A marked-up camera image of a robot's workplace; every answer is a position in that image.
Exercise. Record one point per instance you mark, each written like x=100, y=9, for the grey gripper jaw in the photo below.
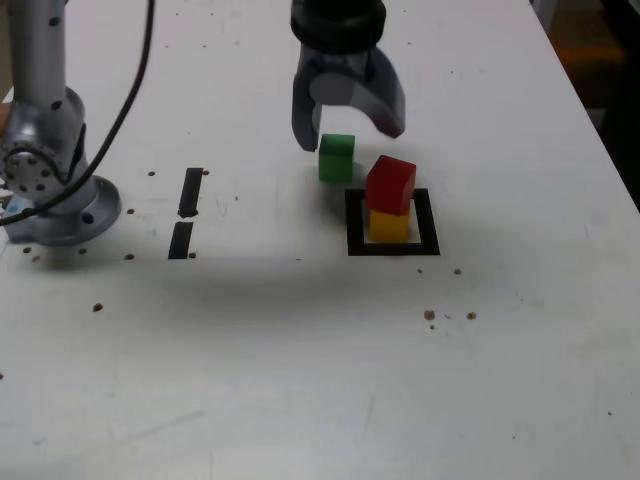
x=382, y=100

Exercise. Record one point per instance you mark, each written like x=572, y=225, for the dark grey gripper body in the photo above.
x=340, y=62

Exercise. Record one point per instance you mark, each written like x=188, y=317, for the green cube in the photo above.
x=336, y=160

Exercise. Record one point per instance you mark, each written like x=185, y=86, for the black tape square outline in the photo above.
x=355, y=225

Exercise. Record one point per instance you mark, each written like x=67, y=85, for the red cube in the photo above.
x=390, y=185

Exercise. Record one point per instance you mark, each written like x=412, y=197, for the yellow cube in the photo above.
x=387, y=227

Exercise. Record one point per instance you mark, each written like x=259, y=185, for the black tape strip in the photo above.
x=191, y=192

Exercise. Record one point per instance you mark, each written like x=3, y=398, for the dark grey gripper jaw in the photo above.
x=302, y=115

